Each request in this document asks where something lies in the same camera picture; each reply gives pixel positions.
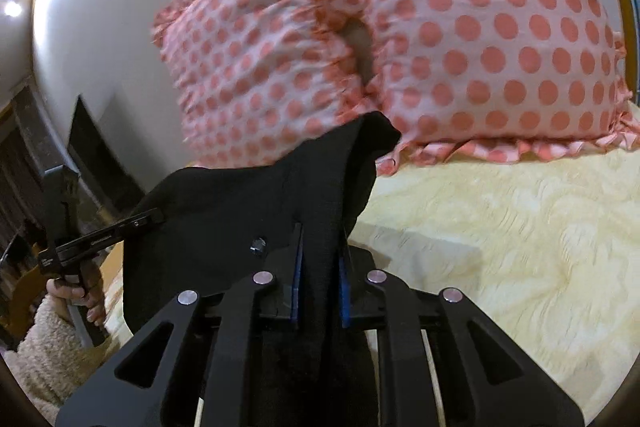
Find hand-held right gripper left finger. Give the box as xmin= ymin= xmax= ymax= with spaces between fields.
xmin=55 ymin=222 xmax=304 ymax=427

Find person's left forearm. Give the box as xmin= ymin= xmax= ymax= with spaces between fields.
xmin=11 ymin=294 xmax=121 ymax=427

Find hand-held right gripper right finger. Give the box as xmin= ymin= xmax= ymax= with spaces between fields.
xmin=339 ymin=227 xmax=585 ymax=427

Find black pants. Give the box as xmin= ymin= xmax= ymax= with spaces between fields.
xmin=122 ymin=111 xmax=402 ymax=427

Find wooden chair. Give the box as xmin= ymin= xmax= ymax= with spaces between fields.
xmin=7 ymin=244 xmax=53 ymax=344

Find dark flat panel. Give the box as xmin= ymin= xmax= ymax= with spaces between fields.
xmin=66 ymin=96 xmax=148 ymax=220

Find cream patterned bed blanket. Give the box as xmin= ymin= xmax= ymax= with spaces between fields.
xmin=95 ymin=99 xmax=640 ymax=427

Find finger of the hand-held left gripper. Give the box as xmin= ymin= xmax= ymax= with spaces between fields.
xmin=54 ymin=208 xmax=165 ymax=260

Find person's left hand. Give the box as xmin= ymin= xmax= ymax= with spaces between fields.
xmin=46 ymin=274 xmax=107 ymax=327

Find pink polka dot ruffled pillow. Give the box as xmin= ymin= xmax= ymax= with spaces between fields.
xmin=151 ymin=0 xmax=381 ymax=171
xmin=300 ymin=0 xmax=630 ymax=178

